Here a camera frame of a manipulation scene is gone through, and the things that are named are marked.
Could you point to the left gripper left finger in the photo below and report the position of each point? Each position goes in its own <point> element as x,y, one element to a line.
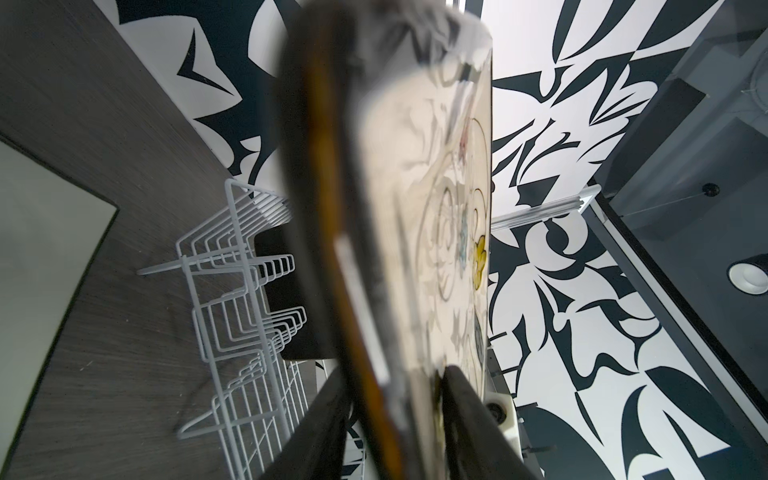
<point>316,448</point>

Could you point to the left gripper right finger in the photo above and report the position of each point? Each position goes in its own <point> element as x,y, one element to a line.
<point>475,447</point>

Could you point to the floral square plate black rim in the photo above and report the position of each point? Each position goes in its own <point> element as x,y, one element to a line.
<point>384,111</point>

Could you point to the dark glass plate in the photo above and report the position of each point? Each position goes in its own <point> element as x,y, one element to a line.
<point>287,292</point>

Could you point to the ceiling spot lamp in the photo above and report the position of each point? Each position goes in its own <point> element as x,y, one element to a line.
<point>750,275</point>

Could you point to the white wire dish rack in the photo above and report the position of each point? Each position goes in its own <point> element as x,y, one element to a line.
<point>259,397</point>

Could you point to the wall hook rail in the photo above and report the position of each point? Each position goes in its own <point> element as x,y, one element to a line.
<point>501,404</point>

